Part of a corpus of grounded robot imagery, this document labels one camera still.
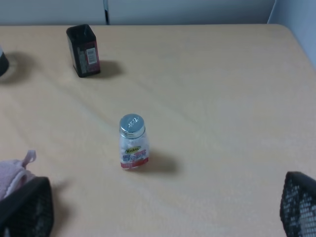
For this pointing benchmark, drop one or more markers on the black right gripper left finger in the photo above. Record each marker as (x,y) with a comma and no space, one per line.
(28,212)

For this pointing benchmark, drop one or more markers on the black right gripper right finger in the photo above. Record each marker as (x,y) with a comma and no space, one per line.
(298,205)

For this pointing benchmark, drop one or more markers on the pink towel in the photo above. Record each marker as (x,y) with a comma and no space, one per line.
(14,174)

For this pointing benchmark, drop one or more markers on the clear candy jar silver lid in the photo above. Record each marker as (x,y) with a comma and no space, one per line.
(133,142)

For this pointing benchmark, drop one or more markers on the black mesh pen holder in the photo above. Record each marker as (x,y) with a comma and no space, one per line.
(4,63)

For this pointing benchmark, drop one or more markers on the black rectangular box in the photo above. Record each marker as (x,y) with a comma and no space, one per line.
(83,49)

